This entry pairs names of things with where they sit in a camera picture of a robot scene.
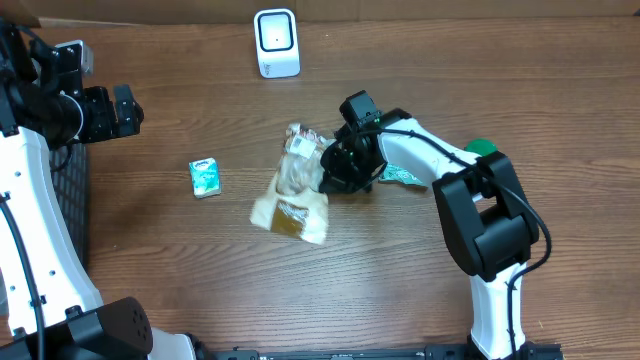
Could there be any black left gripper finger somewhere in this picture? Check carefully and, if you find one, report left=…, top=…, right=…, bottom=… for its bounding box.
left=113, top=84, right=135, bottom=107
left=115, top=102, right=144, bottom=138

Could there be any teal snack packet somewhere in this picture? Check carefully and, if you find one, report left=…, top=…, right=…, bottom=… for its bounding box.
left=378, top=164, right=425, bottom=187

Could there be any brown beige snack pouch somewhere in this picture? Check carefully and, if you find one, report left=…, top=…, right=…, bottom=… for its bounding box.
left=250, top=123, right=332, bottom=245

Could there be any small teal tissue pack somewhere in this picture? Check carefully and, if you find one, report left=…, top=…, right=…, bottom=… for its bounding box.
left=189, top=158, right=221, bottom=198

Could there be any green lid jar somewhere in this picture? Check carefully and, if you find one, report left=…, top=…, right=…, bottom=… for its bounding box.
left=464, top=138, right=498, bottom=156

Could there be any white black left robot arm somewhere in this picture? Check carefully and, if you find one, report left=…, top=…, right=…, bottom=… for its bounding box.
left=1, top=22, right=208, bottom=360

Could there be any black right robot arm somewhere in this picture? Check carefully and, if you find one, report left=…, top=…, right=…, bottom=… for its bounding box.
left=319, top=91, right=563, bottom=359

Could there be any grey plastic mesh basket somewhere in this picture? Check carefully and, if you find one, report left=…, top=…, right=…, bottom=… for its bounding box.
left=50, top=144, right=90, bottom=270

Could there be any cardboard backdrop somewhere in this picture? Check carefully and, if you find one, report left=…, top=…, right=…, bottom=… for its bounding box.
left=1, top=0, right=639, bottom=26

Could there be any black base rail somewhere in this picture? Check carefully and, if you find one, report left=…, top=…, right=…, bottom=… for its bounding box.
left=209, top=342, right=566, bottom=360

